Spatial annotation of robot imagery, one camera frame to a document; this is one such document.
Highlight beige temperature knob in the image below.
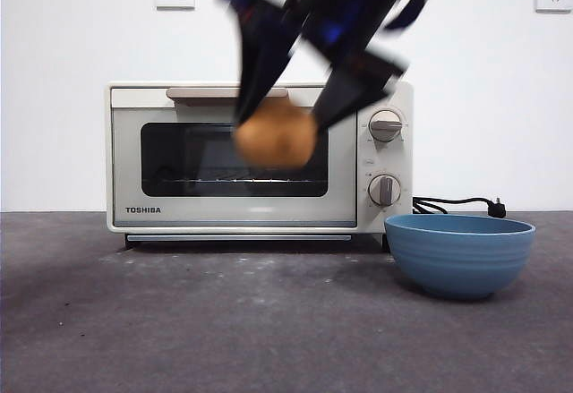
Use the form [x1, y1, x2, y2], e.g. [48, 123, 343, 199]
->
[368, 108, 404, 144]

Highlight brown potato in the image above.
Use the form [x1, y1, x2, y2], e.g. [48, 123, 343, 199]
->
[235, 98, 317, 171]

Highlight beige timer knob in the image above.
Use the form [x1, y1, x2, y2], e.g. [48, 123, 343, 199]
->
[367, 173, 403, 209]

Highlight cream glass oven door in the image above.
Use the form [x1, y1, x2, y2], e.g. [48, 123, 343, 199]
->
[110, 87, 358, 228]

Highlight blue ribbed bowl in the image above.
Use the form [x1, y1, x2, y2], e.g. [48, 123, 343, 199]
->
[383, 213, 537, 301]

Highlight cream Toshiba toaster oven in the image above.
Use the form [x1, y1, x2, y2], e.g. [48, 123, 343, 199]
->
[106, 80, 415, 251]

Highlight grey oven crumb tray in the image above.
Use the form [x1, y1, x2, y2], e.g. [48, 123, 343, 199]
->
[126, 233, 353, 243]

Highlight metal wire oven rack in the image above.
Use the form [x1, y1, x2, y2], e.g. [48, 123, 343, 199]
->
[141, 176, 327, 185]

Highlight black power cable with plug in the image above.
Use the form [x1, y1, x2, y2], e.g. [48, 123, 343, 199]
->
[411, 195, 509, 219]

